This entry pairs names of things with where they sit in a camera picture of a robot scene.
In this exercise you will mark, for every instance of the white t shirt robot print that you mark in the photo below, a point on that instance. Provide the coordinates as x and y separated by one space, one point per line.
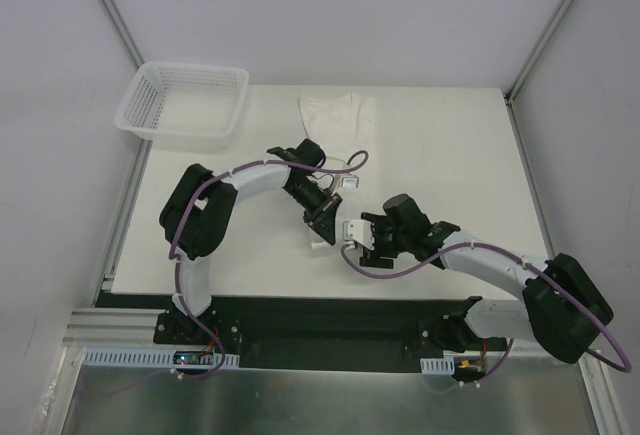
342 126

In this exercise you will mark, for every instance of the aluminium frame rail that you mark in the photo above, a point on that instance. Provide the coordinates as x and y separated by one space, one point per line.
103 327

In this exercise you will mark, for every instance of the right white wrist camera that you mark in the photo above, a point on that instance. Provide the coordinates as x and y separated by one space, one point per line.
360 232

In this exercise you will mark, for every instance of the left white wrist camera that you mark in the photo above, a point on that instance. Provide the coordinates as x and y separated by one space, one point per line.
349 181

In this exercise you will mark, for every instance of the slotted cable duct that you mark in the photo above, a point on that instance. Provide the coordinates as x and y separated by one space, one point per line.
444 366
158 358

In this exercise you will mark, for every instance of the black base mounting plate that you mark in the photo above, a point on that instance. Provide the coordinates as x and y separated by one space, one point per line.
344 335

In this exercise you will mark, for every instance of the white perforated plastic basket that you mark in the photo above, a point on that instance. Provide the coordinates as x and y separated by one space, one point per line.
184 107

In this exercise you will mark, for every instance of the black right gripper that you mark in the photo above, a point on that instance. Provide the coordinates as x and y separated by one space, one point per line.
379 243

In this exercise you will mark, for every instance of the left slotted cable duct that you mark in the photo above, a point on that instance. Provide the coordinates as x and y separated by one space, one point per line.
158 358

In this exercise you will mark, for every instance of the right slotted cable duct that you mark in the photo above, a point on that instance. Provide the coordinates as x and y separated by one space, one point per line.
444 366

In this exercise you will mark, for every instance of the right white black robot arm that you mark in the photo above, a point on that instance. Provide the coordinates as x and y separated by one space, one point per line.
510 285

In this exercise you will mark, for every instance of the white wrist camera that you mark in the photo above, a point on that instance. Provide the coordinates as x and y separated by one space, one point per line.
360 232
349 181

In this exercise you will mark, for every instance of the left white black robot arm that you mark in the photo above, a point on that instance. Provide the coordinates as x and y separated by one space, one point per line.
196 216

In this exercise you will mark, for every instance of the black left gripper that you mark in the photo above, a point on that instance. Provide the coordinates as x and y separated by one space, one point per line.
325 220

